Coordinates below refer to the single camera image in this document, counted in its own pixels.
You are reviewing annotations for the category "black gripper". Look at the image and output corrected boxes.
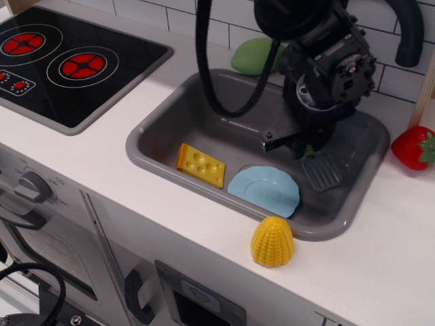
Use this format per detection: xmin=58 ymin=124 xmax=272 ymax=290
xmin=260 ymin=75 xmax=357 ymax=159

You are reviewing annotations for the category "green handled grey spatula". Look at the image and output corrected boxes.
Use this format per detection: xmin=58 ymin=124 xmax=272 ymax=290
xmin=302 ymin=152 xmax=343 ymax=192

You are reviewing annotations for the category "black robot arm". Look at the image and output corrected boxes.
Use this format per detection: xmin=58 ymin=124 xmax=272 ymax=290
xmin=254 ymin=1 xmax=375 ymax=158

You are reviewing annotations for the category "light blue plate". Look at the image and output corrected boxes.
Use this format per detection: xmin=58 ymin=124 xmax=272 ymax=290
xmin=228 ymin=166 xmax=300 ymax=217

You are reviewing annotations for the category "grey sink basin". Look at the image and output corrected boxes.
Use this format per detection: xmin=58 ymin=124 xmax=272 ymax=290
xmin=126 ymin=75 xmax=389 ymax=241

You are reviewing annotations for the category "green lime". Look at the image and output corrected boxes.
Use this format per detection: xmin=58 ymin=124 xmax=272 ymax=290
xmin=230 ymin=37 xmax=273 ymax=77

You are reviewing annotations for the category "red strawberry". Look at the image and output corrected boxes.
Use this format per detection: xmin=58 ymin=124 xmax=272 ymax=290
xmin=391 ymin=126 xmax=434 ymax=170

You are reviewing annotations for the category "black faucet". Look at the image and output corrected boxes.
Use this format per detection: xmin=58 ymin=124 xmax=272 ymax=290
xmin=386 ymin=0 xmax=425 ymax=68

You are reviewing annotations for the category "yellow cheese wedge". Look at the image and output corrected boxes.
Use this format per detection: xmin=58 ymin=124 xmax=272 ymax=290
xmin=175 ymin=143 xmax=226 ymax=189

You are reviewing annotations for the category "yellow corn cob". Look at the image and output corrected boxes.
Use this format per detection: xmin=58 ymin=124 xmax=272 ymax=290
xmin=250 ymin=216 xmax=295 ymax=268

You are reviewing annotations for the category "grey dishwasher control panel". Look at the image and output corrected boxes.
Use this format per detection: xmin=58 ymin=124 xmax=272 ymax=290
xmin=154 ymin=260 xmax=247 ymax=326

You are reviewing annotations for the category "black toy stove top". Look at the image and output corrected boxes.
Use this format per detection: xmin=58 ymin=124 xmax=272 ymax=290
xmin=1 ymin=6 xmax=173 ymax=136

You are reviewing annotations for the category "grey oven knob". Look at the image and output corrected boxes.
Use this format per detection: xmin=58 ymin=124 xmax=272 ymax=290
xmin=14 ymin=171 xmax=53 ymax=203

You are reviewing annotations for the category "wooden shelf post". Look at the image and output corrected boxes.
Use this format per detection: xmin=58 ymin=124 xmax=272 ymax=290
xmin=408 ymin=52 xmax=434 ymax=130

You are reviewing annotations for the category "black braided cable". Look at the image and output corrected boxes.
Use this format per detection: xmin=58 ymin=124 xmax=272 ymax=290
xmin=194 ymin=0 xmax=281 ymax=118

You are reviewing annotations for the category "dark grey dishwasher handle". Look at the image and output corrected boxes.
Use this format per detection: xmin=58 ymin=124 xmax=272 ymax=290
xmin=124 ymin=270 xmax=155 ymax=325

